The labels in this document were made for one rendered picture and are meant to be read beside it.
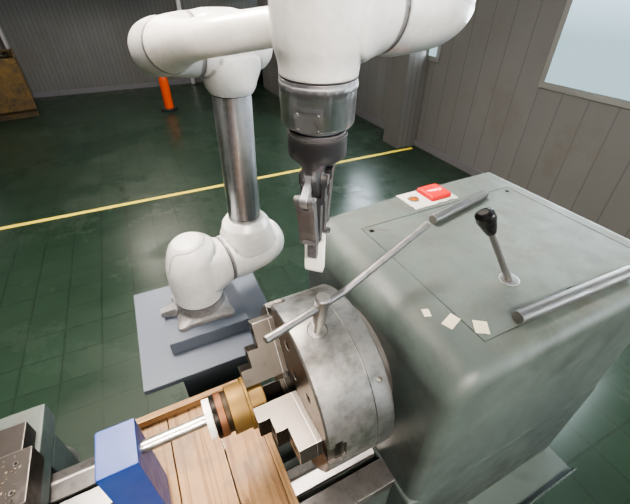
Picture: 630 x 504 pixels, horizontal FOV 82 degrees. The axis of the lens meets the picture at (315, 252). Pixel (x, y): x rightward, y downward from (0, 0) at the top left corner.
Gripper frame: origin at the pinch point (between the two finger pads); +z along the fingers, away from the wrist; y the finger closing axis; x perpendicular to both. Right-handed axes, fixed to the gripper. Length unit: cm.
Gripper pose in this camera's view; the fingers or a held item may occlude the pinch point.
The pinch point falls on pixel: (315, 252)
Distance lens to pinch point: 57.5
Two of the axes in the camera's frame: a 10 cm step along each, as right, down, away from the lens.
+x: 9.6, 1.9, -2.0
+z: -0.2, 7.7, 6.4
